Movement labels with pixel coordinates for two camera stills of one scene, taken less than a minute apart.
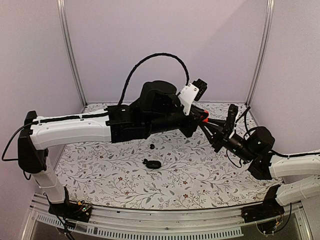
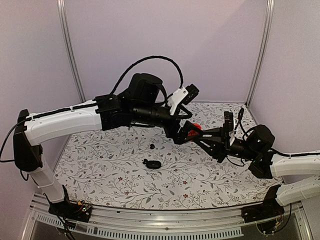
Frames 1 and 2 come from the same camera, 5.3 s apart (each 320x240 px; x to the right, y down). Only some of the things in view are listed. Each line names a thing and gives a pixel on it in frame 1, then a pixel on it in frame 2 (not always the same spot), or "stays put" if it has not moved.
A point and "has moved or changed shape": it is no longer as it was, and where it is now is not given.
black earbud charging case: [153, 164] stays put
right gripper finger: [213, 134] → [215, 151]
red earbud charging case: [206, 120] has moved or changed shape
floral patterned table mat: [183, 170] stays put
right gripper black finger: [219, 122] → [211, 133]
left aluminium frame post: [66, 35] stays put
